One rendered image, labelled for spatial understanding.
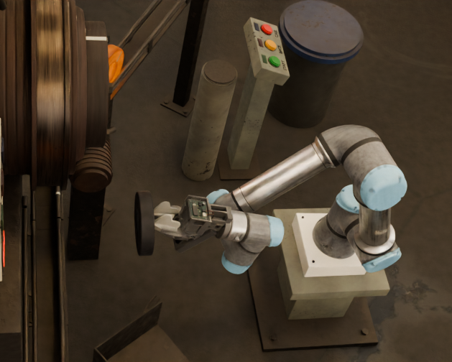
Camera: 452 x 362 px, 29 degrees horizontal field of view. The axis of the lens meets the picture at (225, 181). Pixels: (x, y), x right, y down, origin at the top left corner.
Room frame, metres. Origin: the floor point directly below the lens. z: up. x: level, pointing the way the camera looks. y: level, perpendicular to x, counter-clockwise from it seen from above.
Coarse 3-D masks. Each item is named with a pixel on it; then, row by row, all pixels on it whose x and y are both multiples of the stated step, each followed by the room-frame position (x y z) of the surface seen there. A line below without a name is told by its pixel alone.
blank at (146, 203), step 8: (136, 192) 1.29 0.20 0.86; (144, 192) 1.27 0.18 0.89; (136, 200) 1.28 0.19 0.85; (144, 200) 1.24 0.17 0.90; (152, 200) 1.25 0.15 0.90; (136, 208) 1.26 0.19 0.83; (144, 208) 1.22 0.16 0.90; (152, 208) 1.23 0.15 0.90; (136, 216) 1.26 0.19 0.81; (144, 216) 1.20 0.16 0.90; (152, 216) 1.21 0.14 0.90; (136, 224) 1.25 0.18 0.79; (144, 224) 1.19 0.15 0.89; (152, 224) 1.19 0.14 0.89; (136, 232) 1.23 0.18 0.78; (144, 232) 1.17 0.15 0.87; (152, 232) 1.18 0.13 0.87; (136, 240) 1.22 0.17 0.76; (144, 240) 1.16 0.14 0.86; (152, 240) 1.17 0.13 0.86; (144, 248) 1.16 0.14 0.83; (152, 248) 1.17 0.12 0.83
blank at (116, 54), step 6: (108, 48) 1.82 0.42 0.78; (114, 48) 1.83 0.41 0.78; (120, 48) 1.85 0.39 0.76; (114, 54) 1.81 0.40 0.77; (120, 54) 1.85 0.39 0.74; (114, 60) 1.82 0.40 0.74; (120, 60) 1.85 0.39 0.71; (114, 66) 1.83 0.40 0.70; (120, 66) 1.85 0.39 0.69; (114, 72) 1.83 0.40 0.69; (114, 78) 1.83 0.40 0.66
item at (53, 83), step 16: (48, 0) 1.34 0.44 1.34; (64, 0) 1.34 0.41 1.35; (48, 16) 1.29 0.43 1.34; (64, 16) 1.30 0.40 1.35; (48, 32) 1.26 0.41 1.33; (64, 32) 1.26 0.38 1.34; (48, 48) 1.23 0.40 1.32; (64, 48) 1.24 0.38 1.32; (48, 64) 1.20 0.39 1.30; (64, 64) 1.21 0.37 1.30; (48, 80) 1.18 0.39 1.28; (64, 80) 1.19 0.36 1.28; (48, 96) 1.16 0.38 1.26; (64, 96) 1.17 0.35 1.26; (48, 112) 1.14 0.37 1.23; (64, 112) 1.15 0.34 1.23; (48, 128) 1.12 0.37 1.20; (64, 128) 1.14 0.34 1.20; (48, 144) 1.11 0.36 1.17; (64, 144) 1.12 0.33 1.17; (48, 160) 1.11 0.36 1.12; (64, 160) 1.11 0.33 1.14; (48, 176) 1.11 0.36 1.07; (64, 176) 1.11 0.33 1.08
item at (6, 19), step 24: (24, 0) 1.35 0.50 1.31; (0, 24) 1.26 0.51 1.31; (24, 24) 1.28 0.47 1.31; (0, 48) 1.21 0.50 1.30; (24, 48) 1.23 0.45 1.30; (0, 72) 1.17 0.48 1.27; (24, 72) 1.19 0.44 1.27; (0, 96) 1.14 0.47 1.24; (24, 96) 1.16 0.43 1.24; (24, 120) 1.13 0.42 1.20; (24, 144) 1.12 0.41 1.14; (24, 168) 1.12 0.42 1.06
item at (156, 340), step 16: (160, 304) 1.10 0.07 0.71; (144, 320) 1.06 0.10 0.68; (112, 336) 0.98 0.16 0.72; (128, 336) 1.02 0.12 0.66; (144, 336) 1.06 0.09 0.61; (160, 336) 1.07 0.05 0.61; (96, 352) 0.93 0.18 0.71; (112, 352) 0.98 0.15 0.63; (128, 352) 1.01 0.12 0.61; (144, 352) 1.02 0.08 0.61; (160, 352) 1.03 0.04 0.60; (176, 352) 1.04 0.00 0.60
